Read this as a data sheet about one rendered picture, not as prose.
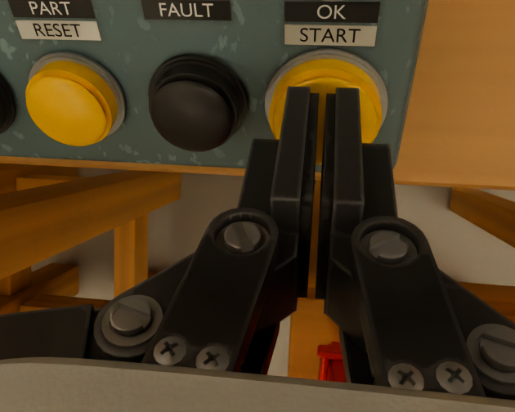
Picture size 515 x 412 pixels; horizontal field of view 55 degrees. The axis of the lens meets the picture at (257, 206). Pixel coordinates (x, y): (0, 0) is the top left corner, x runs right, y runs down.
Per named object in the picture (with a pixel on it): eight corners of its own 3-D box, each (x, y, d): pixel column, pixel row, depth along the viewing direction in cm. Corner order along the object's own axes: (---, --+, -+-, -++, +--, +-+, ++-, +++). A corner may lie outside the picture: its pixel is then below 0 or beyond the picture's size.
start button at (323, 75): (373, 150, 14) (374, 176, 13) (272, 145, 15) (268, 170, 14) (387, 55, 12) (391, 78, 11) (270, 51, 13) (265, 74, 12)
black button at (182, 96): (244, 136, 14) (237, 161, 14) (163, 133, 15) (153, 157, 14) (238, 60, 13) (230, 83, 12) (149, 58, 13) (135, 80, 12)
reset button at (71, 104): (128, 132, 15) (115, 155, 14) (53, 128, 15) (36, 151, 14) (109, 57, 13) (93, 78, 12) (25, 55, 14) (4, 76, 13)
